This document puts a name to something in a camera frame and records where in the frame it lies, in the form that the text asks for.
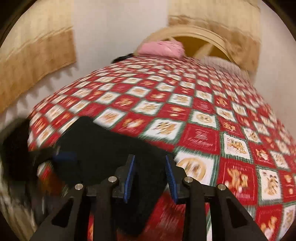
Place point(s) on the striped pillow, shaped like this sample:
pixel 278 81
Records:
pixel 225 65

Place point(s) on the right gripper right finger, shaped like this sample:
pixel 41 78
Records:
pixel 229 219

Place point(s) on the beige curtain behind bed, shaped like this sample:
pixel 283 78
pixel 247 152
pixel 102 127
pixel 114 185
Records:
pixel 236 21

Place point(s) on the beige curtain left wall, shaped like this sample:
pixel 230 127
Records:
pixel 40 42

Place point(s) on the black pants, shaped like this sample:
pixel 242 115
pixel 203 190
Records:
pixel 86 153

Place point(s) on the pink folded blanket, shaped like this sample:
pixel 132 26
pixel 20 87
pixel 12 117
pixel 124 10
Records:
pixel 170 49

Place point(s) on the red checkered teddy bedspread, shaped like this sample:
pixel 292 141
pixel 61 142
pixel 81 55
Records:
pixel 219 127

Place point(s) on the cream wooden headboard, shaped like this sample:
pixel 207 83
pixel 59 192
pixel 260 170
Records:
pixel 198 42

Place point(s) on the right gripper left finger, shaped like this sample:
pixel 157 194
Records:
pixel 71 219

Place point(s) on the dark clothes beside bed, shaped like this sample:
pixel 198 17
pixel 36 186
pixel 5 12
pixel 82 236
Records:
pixel 121 58

